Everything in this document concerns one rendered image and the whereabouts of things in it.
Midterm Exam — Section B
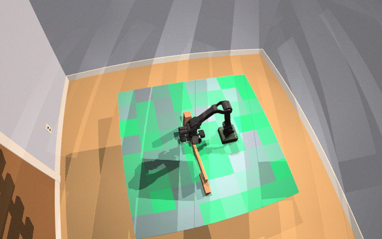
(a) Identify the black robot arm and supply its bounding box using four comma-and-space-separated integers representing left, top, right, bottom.
179, 101, 234, 145

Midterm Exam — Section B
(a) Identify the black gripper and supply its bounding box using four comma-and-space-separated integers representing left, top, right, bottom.
179, 130, 205, 143

